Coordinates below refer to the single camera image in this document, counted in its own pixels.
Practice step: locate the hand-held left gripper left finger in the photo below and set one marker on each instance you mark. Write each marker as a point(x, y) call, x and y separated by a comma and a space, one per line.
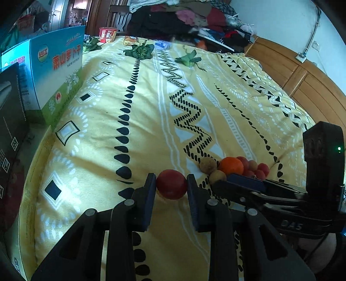
point(150, 201)

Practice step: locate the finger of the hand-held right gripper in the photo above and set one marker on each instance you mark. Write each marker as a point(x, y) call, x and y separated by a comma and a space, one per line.
point(232, 193)
point(246, 180)

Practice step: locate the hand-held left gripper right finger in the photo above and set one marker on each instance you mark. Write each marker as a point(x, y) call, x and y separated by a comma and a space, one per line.
point(193, 201)

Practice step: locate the red round fruit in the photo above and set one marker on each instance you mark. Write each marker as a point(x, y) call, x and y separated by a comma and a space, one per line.
point(260, 175)
point(171, 185)
point(263, 168)
point(248, 174)
point(242, 161)

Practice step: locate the person's right hand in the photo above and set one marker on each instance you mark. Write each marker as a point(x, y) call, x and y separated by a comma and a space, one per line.
point(328, 254)

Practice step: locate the orange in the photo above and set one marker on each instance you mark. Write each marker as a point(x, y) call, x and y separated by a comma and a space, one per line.
point(231, 166)

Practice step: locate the yellow patterned blanket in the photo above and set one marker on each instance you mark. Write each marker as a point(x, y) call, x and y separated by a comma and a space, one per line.
point(108, 135)

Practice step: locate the wooden headboard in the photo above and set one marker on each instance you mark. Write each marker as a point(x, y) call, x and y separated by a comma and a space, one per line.
point(300, 78)

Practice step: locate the green bok choy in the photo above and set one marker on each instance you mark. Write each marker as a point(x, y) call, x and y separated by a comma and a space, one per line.
point(189, 58)
point(92, 44)
point(140, 51)

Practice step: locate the blue white small packet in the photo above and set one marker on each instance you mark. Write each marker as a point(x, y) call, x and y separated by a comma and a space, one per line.
point(162, 44)

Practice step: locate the black cardboard box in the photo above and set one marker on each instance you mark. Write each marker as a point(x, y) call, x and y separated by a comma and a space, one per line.
point(12, 121)

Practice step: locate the blue green cardboard box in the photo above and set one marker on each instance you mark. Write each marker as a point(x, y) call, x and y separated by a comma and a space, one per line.
point(48, 75)

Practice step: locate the orange snack packet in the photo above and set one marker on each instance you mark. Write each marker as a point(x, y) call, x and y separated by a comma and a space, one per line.
point(131, 40)

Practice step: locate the pile of clothes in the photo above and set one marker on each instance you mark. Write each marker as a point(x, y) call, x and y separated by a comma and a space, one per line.
point(189, 19)

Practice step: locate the red instant noodle cup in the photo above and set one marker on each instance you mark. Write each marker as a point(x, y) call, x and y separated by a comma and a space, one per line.
point(108, 33)

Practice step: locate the wooden chair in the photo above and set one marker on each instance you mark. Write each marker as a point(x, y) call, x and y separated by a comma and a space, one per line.
point(119, 17)

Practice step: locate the wooden cabinet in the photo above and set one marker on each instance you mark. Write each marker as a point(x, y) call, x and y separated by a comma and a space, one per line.
point(96, 13)

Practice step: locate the grey door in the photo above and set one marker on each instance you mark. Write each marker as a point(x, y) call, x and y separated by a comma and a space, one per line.
point(58, 13)

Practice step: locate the red plastic bag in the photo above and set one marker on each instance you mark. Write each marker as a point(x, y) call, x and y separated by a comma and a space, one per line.
point(25, 22)

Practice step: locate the white wall junction box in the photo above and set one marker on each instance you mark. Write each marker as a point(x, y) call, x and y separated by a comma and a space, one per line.
point(300, 57)

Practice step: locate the grey wall conduit pipe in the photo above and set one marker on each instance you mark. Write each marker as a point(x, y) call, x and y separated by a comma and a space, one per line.
point(313, 29)

